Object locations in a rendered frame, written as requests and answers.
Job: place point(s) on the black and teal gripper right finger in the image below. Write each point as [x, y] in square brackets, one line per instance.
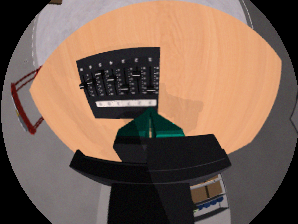
[162, 127]

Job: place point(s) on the black control desk with knobs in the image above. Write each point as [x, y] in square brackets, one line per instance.
[117, 68]

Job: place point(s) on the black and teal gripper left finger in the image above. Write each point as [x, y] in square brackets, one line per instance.
[137, 127]

